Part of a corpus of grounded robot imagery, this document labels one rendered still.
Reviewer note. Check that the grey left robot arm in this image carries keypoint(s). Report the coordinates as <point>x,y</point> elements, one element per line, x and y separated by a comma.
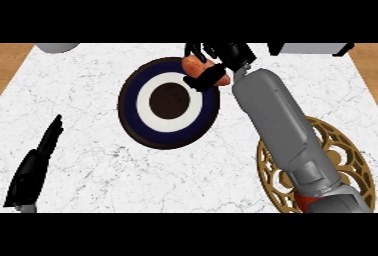
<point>27,208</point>

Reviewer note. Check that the orange sweet potato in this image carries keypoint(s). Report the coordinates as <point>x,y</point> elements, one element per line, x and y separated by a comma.
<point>196,66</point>

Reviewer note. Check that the navy and white round plate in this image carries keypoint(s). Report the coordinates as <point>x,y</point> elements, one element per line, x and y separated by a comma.
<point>169,103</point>

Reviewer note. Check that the grey box with black frame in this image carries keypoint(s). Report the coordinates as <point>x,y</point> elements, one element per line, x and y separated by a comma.
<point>311,48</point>

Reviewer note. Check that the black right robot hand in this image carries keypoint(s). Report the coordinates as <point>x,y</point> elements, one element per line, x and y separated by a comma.
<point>231,55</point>

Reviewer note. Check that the grey round object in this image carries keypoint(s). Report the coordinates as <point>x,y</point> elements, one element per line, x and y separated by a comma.
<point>57,47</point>

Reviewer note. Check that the gold openwork round placemat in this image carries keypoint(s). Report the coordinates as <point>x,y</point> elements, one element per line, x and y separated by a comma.
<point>352,156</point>

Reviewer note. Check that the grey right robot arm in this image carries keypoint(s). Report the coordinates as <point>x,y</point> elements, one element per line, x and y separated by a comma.
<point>278,126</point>

